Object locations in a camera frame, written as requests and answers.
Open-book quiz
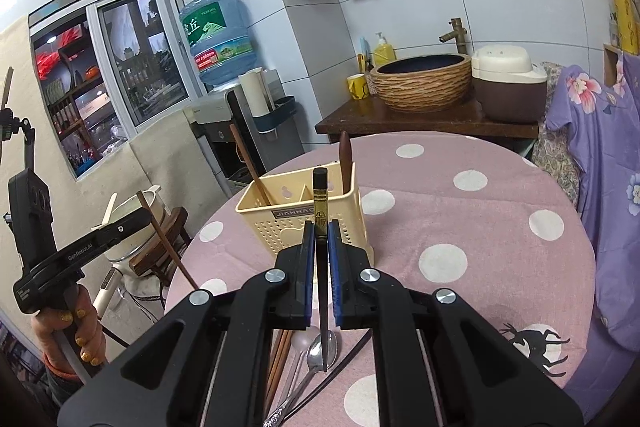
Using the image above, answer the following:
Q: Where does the woven brown wash basin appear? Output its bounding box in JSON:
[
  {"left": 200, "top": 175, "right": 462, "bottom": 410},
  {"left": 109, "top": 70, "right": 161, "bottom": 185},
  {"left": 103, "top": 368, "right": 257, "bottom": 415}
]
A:
[{"left": 368, "top": 53, "right": 474, "bottom": 112}]

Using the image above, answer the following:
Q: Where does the metal spoon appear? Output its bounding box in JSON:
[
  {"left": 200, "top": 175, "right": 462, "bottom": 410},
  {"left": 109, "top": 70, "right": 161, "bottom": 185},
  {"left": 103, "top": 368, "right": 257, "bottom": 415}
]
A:
[
  {"left": 264, "top": 332, "right": 339, "bottom": 427},
  {"left": 275, "top": 327, "right": 321, "bottom": 413}
]

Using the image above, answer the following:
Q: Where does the blue water bottle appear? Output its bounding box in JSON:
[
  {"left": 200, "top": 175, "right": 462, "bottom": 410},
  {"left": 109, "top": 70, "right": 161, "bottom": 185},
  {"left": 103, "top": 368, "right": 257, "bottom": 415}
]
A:
[{"left": 179, "top": 0, "right": 254, "bottom": 86}]

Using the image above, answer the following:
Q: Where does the dark wooden stool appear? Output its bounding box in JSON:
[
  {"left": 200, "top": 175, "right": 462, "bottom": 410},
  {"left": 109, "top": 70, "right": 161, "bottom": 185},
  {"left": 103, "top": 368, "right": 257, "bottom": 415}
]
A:
[{"left": 129, "top": 206, "right": 194, "bottom": 289}]

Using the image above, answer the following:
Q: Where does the white and brown rice cooker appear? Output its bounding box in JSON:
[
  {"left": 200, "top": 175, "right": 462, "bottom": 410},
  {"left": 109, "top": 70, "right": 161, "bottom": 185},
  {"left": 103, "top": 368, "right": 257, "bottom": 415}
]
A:
[{"left": 471, "top": 44, "right": 549, "bottom": 124}]

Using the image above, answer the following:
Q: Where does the cream plastic utensil holder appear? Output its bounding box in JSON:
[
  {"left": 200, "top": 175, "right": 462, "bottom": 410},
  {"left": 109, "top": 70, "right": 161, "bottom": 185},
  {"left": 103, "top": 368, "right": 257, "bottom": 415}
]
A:
[{"left": 235, "top": 162, "right": 373, "bottom": 270}]

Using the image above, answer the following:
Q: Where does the yellow soap pump bottle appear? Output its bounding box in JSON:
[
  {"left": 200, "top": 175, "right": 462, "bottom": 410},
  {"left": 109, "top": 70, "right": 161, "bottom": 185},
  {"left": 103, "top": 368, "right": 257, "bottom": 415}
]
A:
[{"left": 372, "top": 32, "right": 398, "bottom": 68}]

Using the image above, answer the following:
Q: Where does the black chopstick with gold print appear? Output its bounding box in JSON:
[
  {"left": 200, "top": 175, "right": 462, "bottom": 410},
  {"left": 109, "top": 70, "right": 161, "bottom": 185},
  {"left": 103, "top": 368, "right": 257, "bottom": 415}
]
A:
[
  {"left": 299, "top": 333, "right": 372, "bottom": 413},
  {"left": 312, "top": 167, "right": 333, "bottom": 373}
]

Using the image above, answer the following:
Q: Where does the brown wooden chopstick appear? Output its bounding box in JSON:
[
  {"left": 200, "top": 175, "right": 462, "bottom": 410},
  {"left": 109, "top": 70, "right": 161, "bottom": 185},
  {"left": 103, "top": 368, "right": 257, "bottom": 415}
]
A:
[
  {"left": 136, "top": 191, "right": 199, "bottom": 292},
  {"left": 229, "top": 123, "right": 272, "bottom": 206},
  {"left": 265, "top": 331, "right": 287, "bottom": 410},
  {"left": 274, "top": 329, "right": 296, "bottom": 388}
]

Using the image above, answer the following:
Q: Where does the yellow mug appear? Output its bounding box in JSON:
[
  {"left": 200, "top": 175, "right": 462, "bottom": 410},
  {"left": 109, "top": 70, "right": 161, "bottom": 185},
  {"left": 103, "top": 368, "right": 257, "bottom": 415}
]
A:
[{"left": 347, "top": 73, "right": 371, "bottom": 100}]

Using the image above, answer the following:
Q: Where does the grey water dispenser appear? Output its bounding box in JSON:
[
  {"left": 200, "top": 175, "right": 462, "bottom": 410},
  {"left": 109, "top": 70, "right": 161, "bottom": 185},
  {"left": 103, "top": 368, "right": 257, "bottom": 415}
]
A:
[{"left": 191, "top": 83, "right": 282, "bottom": 196}]

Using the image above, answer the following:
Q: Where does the cream electric cooking pot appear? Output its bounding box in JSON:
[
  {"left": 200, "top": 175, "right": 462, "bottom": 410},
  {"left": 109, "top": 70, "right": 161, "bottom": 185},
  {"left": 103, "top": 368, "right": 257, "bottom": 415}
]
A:
[{"left": 101, "top": 186, "right": 169, "bottom": 266}]

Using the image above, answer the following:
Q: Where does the grey paisley cloth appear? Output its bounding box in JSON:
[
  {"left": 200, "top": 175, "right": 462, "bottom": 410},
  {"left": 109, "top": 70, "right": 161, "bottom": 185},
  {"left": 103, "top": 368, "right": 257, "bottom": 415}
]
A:
[{"left": 529, "top": 61, "right": 582, "bottom": 208}]

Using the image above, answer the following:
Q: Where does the wooden open box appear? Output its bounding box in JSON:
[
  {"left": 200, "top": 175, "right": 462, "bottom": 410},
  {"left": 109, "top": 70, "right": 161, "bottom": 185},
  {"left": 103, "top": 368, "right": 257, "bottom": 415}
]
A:
[{"left": 602, "top": 42, "right": 627, "bottom": 88}]

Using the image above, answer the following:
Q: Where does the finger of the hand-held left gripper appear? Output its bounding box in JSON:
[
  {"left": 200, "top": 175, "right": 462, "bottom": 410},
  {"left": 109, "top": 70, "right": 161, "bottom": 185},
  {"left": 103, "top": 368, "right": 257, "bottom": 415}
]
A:
[{"left": 92, "top": 208, "right": 152, "bottom": 254}]

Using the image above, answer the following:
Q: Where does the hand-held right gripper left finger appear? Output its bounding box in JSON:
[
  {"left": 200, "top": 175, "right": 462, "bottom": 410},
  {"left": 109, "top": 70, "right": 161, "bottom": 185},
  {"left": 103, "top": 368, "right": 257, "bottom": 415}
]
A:
[{"left": 57, "top": 219, "right": 321, "bottom": 427}]

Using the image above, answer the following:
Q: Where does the person's left forearm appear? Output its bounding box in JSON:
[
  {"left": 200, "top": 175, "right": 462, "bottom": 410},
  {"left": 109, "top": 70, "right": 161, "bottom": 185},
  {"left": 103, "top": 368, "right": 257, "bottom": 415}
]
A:
[{"left": 42, "top": 352, "right": 98, "bottom": 408}]

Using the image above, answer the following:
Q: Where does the dark wooden spoon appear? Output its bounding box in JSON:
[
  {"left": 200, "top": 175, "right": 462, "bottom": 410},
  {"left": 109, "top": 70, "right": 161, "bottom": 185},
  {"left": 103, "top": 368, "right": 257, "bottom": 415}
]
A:
[{"left": 339, "top": 131, "right": 354, "bottom": 190}]

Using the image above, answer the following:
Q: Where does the black floor cable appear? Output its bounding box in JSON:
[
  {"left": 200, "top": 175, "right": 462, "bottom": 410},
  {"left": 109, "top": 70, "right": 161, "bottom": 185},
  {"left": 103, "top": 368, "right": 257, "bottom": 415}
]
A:
[{"left": 102, "top": 284, "right": 168, "bottom": 348}]

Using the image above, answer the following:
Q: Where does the dark wooden counter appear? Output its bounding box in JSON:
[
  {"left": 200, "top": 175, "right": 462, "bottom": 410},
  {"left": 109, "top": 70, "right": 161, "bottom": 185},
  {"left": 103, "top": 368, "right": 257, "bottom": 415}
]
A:
[{"left": 315, "top": 98, "right": 541, "bottom": 154}]

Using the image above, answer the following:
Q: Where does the purple floral cloth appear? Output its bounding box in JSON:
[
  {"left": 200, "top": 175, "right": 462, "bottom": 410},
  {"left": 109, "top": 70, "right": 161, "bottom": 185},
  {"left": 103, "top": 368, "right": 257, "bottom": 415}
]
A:
[{"left": 544, "top": 53, "right": 640, "bottom": 427}]

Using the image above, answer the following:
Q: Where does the white plastic handle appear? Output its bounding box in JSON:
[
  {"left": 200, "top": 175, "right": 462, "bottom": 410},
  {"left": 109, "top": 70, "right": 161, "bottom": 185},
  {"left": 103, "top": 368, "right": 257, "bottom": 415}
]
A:
[{"left": 92, "top": 268, "right": 124, "bottom": 321}]

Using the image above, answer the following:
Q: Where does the blue cup holder tray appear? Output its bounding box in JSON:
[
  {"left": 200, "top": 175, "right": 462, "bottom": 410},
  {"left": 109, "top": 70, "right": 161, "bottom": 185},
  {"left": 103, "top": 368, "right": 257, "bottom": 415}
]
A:
[{"left": 252, "top": 95, "right": 297, "bottom": 134}]

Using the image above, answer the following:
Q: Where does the aluminium sliding window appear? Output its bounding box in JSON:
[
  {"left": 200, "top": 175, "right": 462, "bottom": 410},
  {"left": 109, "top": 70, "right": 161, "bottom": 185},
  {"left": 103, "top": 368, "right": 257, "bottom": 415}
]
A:
[{"left": 27, "top": 0, "right": 202, "bottom": 181}]

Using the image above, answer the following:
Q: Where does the yellow wrap roll box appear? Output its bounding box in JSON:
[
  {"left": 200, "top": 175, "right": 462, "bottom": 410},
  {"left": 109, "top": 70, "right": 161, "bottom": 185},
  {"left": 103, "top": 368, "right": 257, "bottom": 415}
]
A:
[{"left": 602, "top": 0, "right": 640, "bottom": 56}]

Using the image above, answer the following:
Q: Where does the pink polka-dot tablecloth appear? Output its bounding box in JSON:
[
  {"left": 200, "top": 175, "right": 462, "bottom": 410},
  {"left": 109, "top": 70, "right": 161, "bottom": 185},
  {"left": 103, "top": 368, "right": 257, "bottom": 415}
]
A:
[{"left": 165, "top": 132, "right": 598, "bottom": 427}]

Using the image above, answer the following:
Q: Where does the white paper cup tube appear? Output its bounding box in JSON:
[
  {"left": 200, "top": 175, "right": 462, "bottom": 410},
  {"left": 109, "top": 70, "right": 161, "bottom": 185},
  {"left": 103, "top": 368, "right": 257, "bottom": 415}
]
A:
[{"left": 238, "top": 68, "right": 277, "bottom": 118}]

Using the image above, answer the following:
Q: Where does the bronze faucet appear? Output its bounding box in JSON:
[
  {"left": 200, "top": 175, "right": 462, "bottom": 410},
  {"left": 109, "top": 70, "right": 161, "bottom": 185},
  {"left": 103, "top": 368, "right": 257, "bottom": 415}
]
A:
[{"left": 438, "top": 18, "right": 469, "bottom": 56}]

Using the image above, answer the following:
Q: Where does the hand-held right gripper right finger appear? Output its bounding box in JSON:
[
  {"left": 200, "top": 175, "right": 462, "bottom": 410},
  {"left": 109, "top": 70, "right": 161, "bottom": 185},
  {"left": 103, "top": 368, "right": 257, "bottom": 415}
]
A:
[{"left": 326, "top": 218, "right": 584, "bottom": 427}]

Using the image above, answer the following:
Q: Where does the person's left hand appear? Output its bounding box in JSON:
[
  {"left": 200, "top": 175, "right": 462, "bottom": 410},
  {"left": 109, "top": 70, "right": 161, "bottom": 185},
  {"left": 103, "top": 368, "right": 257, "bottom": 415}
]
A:
[{"left": 30, "top": 284, "right": 108, "bottom": 369}]

